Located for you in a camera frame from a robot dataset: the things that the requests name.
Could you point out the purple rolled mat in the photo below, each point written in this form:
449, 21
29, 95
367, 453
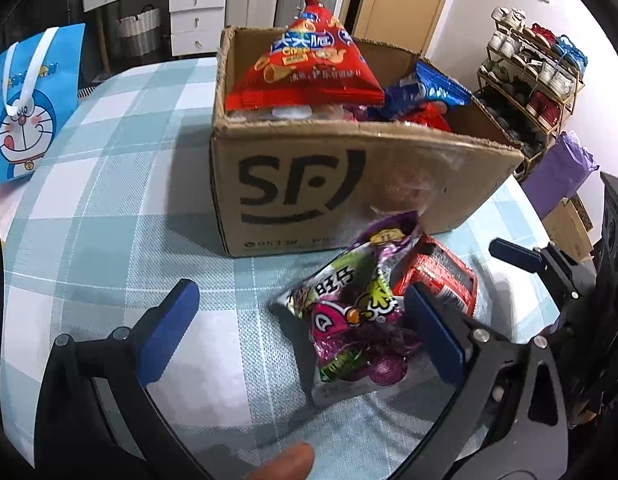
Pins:
564, 175

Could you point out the purple and green candy bag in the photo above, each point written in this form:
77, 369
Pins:
359, 310

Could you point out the metal shoe rack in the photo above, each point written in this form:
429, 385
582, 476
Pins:
569, 105

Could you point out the red cookie packet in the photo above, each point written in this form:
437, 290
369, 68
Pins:
439, 275

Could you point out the blue cartoon gift bag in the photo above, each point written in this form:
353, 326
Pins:
29, 110

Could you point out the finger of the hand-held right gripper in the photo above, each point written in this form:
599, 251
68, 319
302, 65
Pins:
514, 255

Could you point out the white drawer cabinet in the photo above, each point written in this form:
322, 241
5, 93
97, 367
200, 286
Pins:
196, 5

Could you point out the open floor cardboard box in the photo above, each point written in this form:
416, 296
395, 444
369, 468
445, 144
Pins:
571, 230

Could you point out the red triangular snack bag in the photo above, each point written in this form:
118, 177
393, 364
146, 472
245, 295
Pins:
304, 65

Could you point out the brown cardboard box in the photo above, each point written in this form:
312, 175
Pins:
299, 180

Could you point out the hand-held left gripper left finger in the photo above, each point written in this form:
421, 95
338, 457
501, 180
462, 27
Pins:
171, 330

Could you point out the blue cookie packet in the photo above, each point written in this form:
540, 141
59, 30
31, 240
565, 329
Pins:
429, 90

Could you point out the wooden door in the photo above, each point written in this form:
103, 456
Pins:
399, 0

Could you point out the woven basket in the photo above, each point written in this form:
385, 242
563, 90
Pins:
139, 32

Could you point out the group of shoes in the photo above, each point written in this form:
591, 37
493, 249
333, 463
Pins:
539, 70

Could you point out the person's left hand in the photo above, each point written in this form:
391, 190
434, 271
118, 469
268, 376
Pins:
284, 462

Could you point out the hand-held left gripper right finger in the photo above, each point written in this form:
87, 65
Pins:
434, 335

